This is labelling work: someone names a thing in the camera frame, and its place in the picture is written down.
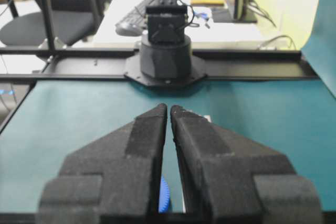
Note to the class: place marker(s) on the black aluminium frame rail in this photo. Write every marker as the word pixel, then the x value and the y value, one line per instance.
pixel 114 64

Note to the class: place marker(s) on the black computer keyboard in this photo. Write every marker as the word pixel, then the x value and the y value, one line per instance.
pixel 133 23

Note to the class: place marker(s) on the large blue plastic gear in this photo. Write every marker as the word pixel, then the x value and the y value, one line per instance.
pixel 164 197

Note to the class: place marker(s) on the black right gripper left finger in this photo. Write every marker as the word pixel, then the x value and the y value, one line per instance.
pixel 114 179

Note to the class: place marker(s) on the green backdrop cloth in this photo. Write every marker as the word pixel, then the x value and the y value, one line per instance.
pixel 319 50

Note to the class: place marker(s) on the white desk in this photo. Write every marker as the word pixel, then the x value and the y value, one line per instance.
pixel 209 35

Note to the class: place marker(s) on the black office chair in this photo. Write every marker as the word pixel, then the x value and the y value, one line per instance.
pixel 73 20

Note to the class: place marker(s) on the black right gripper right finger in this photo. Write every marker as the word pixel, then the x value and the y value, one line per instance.
pixel 228 178

